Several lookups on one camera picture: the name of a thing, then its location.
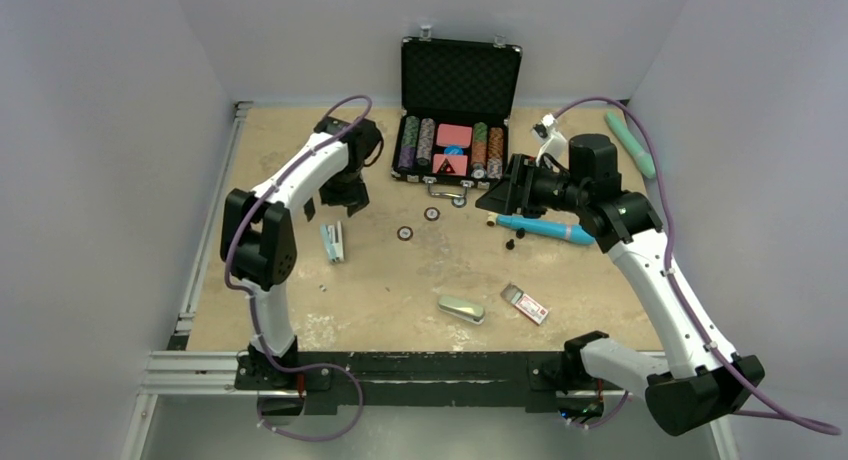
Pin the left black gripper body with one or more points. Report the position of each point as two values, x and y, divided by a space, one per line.
345 190

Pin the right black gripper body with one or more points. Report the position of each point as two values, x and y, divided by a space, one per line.
543 188

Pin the light blue stapler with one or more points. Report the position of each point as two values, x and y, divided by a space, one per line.
332 237

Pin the green white stapler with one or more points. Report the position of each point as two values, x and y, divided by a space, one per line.
462 309

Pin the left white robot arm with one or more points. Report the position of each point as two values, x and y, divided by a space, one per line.
258 240

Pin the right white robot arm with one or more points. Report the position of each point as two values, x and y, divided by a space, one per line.
702 377

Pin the blue pen tool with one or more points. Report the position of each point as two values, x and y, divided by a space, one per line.
574 234

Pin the pink card deck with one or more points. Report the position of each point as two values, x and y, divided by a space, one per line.
454 135
450 164

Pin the blue dealer button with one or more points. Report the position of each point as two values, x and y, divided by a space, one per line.
453 150

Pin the black poker chip case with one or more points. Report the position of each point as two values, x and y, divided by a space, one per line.
461 83

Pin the mint green cylinder tool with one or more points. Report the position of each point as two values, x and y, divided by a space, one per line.
641 157

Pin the red white staple box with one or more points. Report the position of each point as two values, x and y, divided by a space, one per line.
525 304

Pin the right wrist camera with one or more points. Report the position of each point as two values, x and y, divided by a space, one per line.
551 140

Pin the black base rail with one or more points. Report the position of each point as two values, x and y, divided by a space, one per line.
327 380

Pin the aluminium frame rail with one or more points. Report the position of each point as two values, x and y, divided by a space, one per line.
176 372

